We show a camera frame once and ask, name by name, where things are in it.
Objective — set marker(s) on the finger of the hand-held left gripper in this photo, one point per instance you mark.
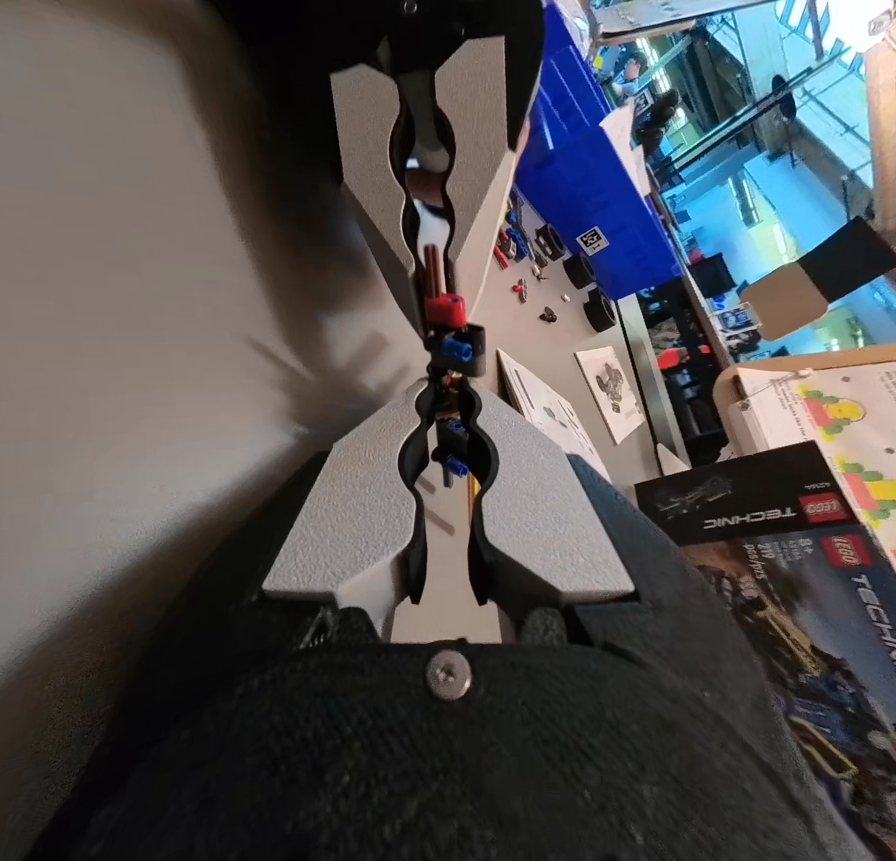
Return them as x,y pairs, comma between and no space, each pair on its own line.
479,118
367,139

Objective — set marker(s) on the grey metal plate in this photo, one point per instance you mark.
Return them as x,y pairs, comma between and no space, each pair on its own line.
700,3

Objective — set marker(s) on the red lego connector brown axle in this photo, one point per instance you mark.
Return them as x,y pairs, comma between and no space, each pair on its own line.
444,306

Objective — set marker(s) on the blue plastic bin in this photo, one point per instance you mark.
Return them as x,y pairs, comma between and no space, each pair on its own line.
588,153

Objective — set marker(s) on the small red lego piece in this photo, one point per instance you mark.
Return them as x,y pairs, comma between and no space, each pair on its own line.
521,291

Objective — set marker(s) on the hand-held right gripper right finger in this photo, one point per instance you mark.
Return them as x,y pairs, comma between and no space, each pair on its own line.
546,518

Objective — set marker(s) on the leaflet with vehicle picture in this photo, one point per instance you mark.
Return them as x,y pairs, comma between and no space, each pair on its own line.
612,392

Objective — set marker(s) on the open lego instruction booklet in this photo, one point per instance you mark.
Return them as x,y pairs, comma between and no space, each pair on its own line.
553,413

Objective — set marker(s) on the black lego tire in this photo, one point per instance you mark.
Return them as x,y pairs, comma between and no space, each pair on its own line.
551,241
600,309
579,271

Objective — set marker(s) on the black lego set box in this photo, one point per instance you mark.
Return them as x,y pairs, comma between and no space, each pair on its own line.
742,497

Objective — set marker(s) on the black lego piece blue pins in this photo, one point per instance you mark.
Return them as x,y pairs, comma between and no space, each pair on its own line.
458,346

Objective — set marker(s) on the person's left hand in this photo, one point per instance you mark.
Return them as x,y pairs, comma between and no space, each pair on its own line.
428,188

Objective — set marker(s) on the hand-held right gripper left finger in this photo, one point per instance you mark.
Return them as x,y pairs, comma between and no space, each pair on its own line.
343,525

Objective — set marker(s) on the white box colourful brick print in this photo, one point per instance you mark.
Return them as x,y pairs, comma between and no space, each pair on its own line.
784,406

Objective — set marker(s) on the tan and black cardboard flap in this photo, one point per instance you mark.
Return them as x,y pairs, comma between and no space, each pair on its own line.
784,301

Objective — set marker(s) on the small black lego piece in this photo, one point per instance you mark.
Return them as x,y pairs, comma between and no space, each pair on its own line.
548,315

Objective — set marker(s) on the pile of small lego parts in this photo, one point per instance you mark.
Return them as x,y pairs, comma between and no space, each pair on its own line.
514,241

